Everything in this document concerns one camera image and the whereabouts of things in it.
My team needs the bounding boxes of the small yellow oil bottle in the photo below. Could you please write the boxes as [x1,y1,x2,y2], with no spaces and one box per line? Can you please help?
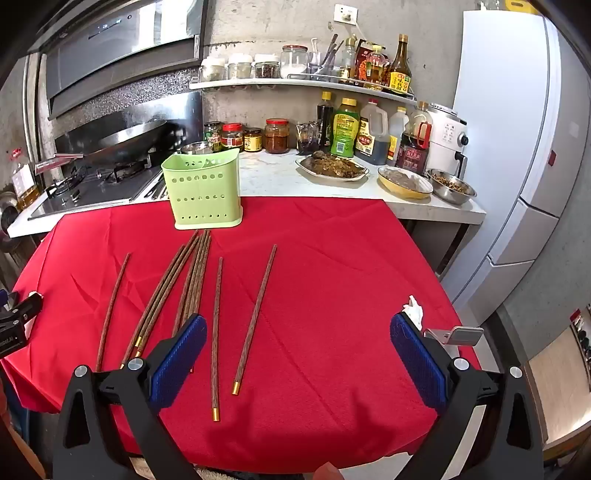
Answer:
[365,45,391,90]

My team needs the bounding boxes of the tall brown bottle yellow label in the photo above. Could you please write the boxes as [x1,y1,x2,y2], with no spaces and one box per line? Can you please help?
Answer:
[387,33,413,95]

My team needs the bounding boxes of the black wok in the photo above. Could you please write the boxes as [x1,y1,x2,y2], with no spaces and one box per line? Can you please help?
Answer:
[34,119,169,175]

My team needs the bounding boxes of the bundle of metal chopsticks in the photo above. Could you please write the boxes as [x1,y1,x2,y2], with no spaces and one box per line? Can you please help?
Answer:
[144,173,171,201]

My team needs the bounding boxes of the green plastic bottle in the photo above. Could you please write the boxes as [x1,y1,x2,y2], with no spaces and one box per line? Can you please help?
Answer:
[330,97,361,159]

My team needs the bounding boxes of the black gas stove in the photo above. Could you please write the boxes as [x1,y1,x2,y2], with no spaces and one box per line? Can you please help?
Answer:
[28,161,162,221]

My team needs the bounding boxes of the large red-lid chili jar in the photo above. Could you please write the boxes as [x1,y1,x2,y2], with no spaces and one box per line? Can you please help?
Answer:
[264,119,291,154]

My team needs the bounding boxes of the green perforated utensil holder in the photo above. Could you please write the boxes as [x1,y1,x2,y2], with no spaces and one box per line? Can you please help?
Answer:
[161,148,244,230]

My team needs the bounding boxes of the white wall shelf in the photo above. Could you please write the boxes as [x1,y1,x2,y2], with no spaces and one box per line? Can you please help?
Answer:
[188,76,416,108]

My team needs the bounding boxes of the white refrigerator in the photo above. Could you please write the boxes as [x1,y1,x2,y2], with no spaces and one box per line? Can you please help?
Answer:
[438,9,591,328]

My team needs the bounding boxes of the clear cup with spoons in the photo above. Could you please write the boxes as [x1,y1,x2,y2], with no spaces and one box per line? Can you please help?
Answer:
[308,34,345,80]

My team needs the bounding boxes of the steel range hood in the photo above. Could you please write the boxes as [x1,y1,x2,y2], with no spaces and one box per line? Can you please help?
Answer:
[28,0,211,121]

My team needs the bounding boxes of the white jug yellow label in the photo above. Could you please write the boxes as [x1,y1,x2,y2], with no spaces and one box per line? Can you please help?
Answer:
[387,106,411,167]

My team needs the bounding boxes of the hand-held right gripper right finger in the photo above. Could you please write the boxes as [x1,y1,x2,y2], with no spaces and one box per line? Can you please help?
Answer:
[390,311,546,480]

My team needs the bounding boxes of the large plastic cooking oil bottle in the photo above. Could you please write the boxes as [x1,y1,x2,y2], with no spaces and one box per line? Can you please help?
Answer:
[9,148,40,210]

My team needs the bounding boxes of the round steel lid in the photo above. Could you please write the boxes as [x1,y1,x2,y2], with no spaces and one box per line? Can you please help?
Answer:
[0,187,19,243]

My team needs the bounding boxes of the white plate of food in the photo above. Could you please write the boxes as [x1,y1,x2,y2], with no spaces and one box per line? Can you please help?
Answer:
[295,150,370,183]

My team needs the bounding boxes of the green-label glass jar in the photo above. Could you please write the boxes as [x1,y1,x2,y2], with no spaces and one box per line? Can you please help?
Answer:
[204,121,223,153]

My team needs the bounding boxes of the yellow bowl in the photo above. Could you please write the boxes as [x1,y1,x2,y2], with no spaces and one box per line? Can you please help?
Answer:
[378,165,435,200]

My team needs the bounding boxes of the crumpled white tissue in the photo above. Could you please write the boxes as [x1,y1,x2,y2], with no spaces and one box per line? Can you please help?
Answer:
[401,295,424,330]

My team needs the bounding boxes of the small empty steel bowl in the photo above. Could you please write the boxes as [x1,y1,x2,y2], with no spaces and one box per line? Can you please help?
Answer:
[179,141,215,157]

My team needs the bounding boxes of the red tablecloth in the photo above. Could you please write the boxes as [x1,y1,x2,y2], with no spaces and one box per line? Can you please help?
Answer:
[0,196,476,475]

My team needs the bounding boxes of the light wooden furniture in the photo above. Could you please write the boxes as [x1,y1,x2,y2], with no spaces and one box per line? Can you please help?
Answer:
[526,323,591,457]

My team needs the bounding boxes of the grey metal bracket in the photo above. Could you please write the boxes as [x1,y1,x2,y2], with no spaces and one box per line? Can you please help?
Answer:
[424,325,485,347]

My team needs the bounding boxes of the clear bottle gold cap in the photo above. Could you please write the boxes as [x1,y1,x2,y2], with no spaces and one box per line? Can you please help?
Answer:
[339,34,358,84]

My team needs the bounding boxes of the dark glass cup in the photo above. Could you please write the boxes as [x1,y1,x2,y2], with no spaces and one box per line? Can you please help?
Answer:
[295,121,324,156]

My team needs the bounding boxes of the red-lid glass jar white contents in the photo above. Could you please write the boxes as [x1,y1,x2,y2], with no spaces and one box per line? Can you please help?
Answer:
[280,45,309,79]

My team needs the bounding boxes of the white-lid spice jar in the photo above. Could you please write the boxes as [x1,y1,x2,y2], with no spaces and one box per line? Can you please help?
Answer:
[227,52,254,80]
[254,54,281,79]
[200,56,227,81]

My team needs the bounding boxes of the steel bowl with food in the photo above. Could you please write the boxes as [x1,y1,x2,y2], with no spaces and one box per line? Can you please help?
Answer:
[426,167,478,206]

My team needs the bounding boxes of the small red-lid sauce jar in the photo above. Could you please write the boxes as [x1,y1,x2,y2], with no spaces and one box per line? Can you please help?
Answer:
[222,122,245,151]

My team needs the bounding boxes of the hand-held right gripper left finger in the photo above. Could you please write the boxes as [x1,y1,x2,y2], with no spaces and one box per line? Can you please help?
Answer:
[54,314,207,480]

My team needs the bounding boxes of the white countertop cooker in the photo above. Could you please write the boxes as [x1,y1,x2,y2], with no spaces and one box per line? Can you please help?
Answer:
[422,102,469,178]

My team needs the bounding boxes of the dark soy sauce bottle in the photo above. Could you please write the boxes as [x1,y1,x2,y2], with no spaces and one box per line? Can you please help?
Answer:
[316,91,335,155]

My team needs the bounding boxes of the dark vinegar jug with handle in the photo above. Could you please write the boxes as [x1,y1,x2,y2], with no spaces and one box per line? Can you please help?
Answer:
[355,99,390,166]

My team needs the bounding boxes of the metal wall pipe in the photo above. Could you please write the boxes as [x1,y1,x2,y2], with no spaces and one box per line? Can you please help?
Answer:
[23,53,49,162]

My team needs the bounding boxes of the cream fluffy rug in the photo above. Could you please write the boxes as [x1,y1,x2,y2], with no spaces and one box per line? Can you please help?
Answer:
[124,457,218,480]

